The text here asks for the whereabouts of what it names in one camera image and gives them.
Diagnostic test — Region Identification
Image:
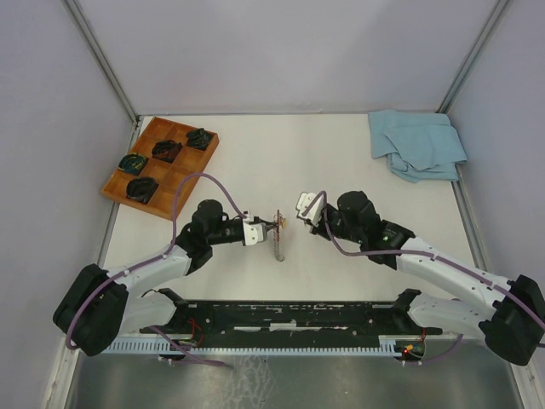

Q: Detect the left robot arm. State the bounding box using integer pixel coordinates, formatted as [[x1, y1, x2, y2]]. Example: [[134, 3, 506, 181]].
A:
[[53, 199, 281, 356]]

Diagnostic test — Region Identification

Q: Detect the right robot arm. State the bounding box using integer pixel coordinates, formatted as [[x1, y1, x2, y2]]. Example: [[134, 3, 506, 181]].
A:
[[295, 191, 544, 366]]

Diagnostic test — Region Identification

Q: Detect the dark rolled cloth far right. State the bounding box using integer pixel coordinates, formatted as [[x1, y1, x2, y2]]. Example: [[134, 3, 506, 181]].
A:
[[186, 128, 213, 151]]

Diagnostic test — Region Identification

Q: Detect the light blue cloth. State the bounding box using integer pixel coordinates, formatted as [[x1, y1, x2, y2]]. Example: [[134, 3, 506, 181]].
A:
[[368, 110, 468, 183]]

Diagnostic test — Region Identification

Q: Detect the dark rolled cloth centre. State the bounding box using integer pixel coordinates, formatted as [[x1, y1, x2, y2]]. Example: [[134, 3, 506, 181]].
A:
[[152, 140, 183, 163]]

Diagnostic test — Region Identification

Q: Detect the wooden compartment tray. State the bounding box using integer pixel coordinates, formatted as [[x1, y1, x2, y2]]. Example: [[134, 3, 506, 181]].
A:
[[102, 117, 219, 220]]

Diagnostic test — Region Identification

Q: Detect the dark rolled cloth front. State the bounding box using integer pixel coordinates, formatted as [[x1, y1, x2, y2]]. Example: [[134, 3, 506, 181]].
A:
[[126, 176, 158, 205]]

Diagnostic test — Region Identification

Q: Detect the dark rolled cloth yellow pattern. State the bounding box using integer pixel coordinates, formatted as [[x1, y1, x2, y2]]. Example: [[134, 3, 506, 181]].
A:
[[118, 153, 148, 176]]

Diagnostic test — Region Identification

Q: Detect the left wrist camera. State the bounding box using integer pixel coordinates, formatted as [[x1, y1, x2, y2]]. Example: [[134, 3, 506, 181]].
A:
[[242, 211, 267, 246]]

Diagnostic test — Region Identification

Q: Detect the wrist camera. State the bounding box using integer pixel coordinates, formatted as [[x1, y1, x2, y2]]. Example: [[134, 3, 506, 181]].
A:
[[242, 211, 267, 246], [295, 191, 326, 227]]

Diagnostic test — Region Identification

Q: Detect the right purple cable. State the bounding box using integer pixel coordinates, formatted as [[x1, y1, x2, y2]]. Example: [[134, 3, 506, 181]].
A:
[[301, 190, 545, 366]]

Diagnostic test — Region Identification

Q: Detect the purple cable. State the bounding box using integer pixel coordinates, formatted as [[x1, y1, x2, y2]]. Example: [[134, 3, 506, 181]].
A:
[[301, 190, 545, 366], [64, 173, 252, 367]]

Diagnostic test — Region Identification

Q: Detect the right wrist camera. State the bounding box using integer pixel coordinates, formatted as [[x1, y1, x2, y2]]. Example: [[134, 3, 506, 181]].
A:
[[295, 191, 326, 227]]

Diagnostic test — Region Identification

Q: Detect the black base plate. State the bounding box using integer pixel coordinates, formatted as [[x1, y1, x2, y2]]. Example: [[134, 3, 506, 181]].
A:
[[158, 290, 443, 347]]

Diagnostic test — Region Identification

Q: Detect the light blue cable duct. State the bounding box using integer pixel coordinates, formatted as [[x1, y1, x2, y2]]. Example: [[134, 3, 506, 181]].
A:
[[103, 337, 401, 357]]

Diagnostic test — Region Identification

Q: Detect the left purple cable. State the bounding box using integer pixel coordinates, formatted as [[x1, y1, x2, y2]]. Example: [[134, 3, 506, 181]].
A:
[[64, 173, 252, 367]]

